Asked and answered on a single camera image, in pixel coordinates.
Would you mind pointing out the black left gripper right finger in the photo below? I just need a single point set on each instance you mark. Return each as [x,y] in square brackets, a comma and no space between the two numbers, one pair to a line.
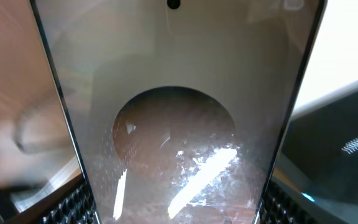
[279,207]

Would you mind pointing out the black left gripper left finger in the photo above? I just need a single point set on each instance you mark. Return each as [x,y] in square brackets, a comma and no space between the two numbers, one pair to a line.
[71,203]

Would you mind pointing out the Galaxy smartphone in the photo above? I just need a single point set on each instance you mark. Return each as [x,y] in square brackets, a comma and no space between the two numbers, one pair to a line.
[177,109]

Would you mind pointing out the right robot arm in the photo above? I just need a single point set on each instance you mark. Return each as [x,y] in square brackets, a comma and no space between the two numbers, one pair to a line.
[317,169]

